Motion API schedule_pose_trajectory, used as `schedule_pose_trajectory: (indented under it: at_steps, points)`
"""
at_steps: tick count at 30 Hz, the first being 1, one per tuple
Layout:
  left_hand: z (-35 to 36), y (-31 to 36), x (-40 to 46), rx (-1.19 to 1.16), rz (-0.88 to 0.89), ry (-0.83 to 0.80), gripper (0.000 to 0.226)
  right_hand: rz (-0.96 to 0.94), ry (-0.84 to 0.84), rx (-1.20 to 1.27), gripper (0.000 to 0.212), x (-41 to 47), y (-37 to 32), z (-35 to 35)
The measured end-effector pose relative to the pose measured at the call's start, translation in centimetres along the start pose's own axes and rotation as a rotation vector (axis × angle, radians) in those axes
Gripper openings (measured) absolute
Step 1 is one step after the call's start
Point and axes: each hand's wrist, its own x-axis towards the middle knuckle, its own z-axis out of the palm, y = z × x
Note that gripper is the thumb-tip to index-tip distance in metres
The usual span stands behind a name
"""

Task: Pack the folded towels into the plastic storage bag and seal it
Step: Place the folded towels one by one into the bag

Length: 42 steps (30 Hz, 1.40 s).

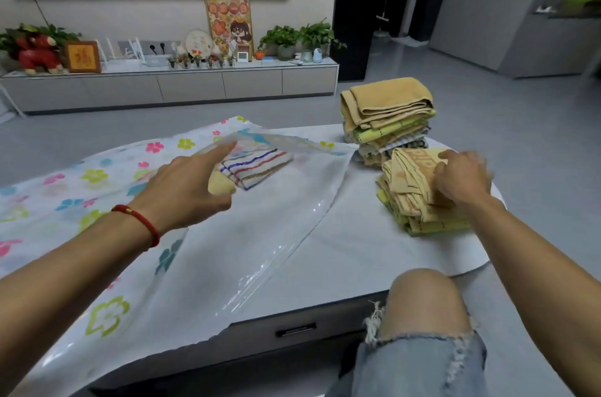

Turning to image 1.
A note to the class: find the person's left hand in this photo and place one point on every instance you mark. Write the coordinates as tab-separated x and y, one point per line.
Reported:
178	190

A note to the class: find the person's right hand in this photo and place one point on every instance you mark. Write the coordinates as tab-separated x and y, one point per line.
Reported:
465	178

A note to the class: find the person's left thumb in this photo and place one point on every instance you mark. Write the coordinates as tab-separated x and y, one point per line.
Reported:
216	204

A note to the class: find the person's right fingers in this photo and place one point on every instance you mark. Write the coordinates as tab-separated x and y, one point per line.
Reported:
442	176

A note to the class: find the orange patterned towel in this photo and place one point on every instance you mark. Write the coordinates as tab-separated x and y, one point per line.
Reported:
408	176

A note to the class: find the floral clear plastic storage bag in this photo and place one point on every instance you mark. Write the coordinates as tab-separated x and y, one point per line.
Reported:
225	241

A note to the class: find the person's right forearm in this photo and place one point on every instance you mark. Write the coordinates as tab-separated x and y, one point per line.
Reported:
540	279

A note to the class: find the person's left forearm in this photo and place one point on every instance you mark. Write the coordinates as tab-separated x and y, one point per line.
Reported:
61	288

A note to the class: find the plain yellow folded towel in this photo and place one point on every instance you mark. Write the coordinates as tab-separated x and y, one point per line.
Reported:
220	183

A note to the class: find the low stack of yellow towels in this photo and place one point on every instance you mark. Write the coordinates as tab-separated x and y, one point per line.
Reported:
422	223

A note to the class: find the striped white folded towel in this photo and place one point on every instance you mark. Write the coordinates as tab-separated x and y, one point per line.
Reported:
256	166

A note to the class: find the tall stack of folded towels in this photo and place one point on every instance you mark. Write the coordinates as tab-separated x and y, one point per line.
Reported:
387	105

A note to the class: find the long grey television cabinet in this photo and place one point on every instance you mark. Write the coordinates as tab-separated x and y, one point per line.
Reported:
188	84

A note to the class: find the person's bare knee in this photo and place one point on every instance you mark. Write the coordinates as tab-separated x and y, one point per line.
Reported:
420	302

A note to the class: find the grey coffee table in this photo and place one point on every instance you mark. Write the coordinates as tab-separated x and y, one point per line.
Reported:
263	335

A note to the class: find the row of tiny potted plants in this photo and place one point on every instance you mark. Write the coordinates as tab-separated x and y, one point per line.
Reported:
202	61

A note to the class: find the small white desk clock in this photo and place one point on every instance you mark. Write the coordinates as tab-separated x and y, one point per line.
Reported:
242	57

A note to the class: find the small orange pot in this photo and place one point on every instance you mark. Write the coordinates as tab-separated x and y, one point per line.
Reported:
259	55

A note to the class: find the decorative white plate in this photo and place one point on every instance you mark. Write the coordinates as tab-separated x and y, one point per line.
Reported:
198	42

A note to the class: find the tall grey cabinet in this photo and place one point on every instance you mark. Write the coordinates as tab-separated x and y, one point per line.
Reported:
497	21

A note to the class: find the clear glass cup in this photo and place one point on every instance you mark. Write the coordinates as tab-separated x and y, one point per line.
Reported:
306	56

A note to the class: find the small potted green plant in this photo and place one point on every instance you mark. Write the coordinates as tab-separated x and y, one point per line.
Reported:
280	39

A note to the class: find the white router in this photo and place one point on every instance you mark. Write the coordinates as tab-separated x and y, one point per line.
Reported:
119	54

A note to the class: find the framed cartoon picture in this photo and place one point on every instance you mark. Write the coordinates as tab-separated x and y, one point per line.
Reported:
229	25

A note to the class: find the large potted green plant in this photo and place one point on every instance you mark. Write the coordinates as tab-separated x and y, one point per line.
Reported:
319	35

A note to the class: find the ripped blue jeans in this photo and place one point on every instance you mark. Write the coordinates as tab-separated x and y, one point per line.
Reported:
418	368

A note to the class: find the gold framed wooden plaque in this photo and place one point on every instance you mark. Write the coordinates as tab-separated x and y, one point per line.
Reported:
82	56

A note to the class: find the red plush toy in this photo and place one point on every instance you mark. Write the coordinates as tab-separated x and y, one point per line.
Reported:
38	54

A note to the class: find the leafy green houseplant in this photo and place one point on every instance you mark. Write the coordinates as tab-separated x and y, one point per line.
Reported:
28	32

